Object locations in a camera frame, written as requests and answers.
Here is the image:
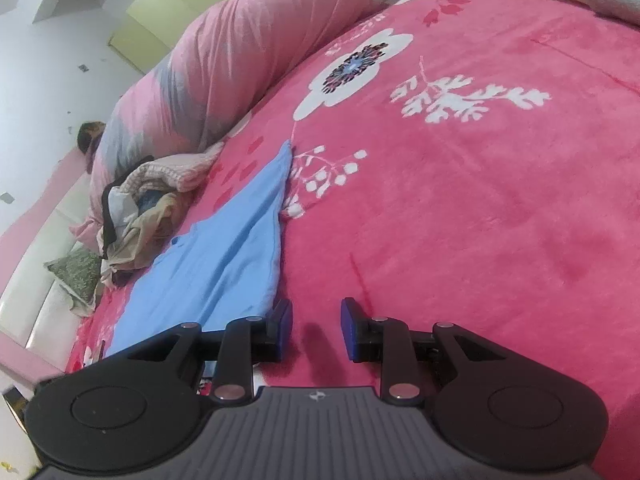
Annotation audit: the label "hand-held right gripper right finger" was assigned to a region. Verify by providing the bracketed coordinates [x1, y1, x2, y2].
[340, 298, 507, 404]

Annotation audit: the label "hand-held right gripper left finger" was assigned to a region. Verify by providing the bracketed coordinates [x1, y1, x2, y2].
[127, 298, 294, 404]

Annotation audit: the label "pink grey duvet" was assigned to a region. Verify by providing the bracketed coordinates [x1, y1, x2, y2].
[69, 0, 472, 252]

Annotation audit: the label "blue t-shirt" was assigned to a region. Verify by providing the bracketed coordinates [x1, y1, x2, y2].
[104, 140, 297, 359]

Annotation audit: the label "green patterned pillow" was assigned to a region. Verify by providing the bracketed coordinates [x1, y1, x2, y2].
[43, 246, 104, 318]

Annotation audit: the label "white padded headboard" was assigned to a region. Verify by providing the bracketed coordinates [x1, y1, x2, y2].
[0, 175, 102, 352]

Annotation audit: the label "pink floral blanket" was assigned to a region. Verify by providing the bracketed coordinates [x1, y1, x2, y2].
[65, 0, 640, 480]

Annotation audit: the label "blue jeans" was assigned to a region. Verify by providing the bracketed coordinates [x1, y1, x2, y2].
[136, 190, 164, 214]

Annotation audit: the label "pale green wardrobe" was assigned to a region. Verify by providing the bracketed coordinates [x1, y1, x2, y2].
[106, 0, 269, 79]

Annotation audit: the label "beige pants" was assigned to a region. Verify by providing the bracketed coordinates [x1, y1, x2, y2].
[99, 192, 194, 287]

